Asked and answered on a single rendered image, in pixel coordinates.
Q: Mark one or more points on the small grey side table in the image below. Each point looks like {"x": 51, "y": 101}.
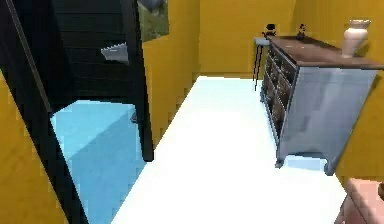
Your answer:
{"x": 260, "y": 50}

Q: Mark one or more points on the small black figurine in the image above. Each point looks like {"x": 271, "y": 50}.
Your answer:
{"x": 302, "y": 31}
{"x": 270, "y": 29}

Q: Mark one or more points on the black room door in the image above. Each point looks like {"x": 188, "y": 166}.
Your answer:
{"x": 93, "y": 50}

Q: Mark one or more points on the grey chest of drawers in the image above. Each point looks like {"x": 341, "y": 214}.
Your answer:
{"x": 320, "y": 106}

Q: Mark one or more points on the white ceramic vase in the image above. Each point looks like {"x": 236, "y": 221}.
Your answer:
{"x": 354, "y": 37}

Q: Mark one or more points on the framed landscape wall picture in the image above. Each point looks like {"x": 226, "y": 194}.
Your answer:
{"x": 153, "y": 20}

